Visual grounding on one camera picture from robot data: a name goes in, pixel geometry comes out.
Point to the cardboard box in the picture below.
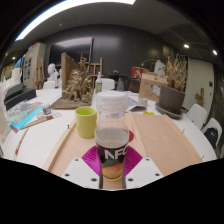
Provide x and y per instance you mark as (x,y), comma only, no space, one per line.
(150,85)

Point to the black wall screen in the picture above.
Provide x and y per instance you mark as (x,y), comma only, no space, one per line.
(71,50)

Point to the juice bottle with white cap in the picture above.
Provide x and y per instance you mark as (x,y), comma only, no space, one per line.
(111,140)

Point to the black box stack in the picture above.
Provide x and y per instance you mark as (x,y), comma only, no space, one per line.
(18,96)

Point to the dried plant in grey pot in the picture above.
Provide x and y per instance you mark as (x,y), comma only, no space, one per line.
(171,98)

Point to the white plaster figure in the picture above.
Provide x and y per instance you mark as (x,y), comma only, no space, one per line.
(160,68)

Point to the round ceiling spotlight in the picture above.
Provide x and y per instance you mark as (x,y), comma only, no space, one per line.
(215,52)
(186,46)

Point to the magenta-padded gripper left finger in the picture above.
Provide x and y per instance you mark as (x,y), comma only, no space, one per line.
(90,160)

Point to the flat round red coaster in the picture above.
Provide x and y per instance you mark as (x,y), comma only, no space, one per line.
(131,136)

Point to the red box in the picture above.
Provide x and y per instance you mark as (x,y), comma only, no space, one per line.
(136,71)

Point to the small paint jar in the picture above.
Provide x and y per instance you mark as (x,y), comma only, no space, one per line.
(46,110)

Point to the wooden easel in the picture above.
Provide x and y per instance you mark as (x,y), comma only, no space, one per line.
(96,68)

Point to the white plastic chair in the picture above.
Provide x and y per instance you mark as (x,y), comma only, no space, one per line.
(215,123)
(196,115)
(108,84)
(48,85)

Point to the grey plant saucer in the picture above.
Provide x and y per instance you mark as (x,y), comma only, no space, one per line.
(170,114)

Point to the white spray bottle green label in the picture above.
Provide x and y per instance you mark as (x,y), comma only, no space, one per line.
(98,85)

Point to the long ceiling light strip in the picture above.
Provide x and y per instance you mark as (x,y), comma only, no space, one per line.
(66,11)

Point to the brown relief sculpture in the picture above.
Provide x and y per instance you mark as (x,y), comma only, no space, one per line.
(78,86)

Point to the small flat yellow item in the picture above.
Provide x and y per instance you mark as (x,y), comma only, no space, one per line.
(148,113)

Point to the wooden figure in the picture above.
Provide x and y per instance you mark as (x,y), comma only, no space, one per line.
(199,96)

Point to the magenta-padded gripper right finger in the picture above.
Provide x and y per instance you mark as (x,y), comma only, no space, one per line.
(135,160)

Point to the black backpack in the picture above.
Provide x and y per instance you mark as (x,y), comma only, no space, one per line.
(211,136)

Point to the beige cabinet with posters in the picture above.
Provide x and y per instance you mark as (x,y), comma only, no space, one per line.
(31,63)

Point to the colourful picture book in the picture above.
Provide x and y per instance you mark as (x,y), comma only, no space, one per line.
(23,115)

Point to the narrow wooden drawing board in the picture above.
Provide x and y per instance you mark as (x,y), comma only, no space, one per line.
(71,150)

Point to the thin red-brown brush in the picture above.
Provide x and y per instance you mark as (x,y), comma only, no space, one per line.
(20,143)

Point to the white plaster bust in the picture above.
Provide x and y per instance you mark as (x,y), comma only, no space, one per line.
(52,71)

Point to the yellow-green cup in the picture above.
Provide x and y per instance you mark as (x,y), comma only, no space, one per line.
(86,123)

